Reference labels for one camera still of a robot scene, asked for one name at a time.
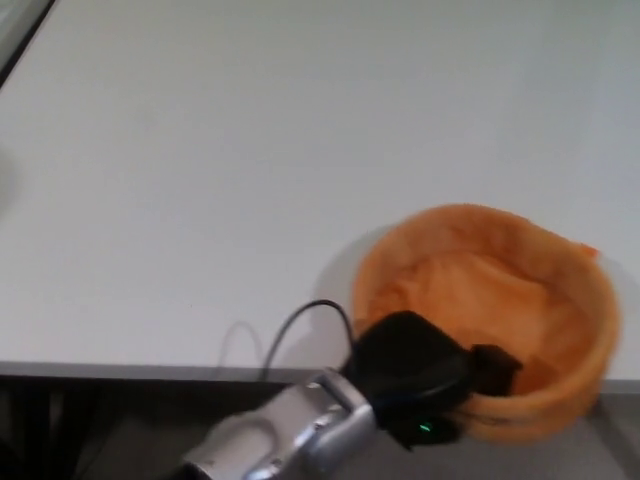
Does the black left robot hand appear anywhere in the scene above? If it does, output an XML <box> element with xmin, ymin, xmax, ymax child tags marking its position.
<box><xmin>342</xmin><ymin>310</ymin><xmax>524</xmax><ymax>453</ymax></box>

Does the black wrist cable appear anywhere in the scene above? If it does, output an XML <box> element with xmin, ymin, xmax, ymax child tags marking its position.
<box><xmin>263</xmin><ymin>299</ymin><xmax>359</xmax><ymax>383</ymax></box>

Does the dark table leg frame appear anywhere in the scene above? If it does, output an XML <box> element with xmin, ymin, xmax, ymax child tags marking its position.
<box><xmin>0</xmin><ymin>377</ymin><xmax>101</xmax><ymax>480</ymax></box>

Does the orange soft plush plate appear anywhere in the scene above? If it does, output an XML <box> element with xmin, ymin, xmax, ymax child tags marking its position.
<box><xmin>353</xmin><ymin>202</ymin><xmax>621</xmax><ymax>445</ymax></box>

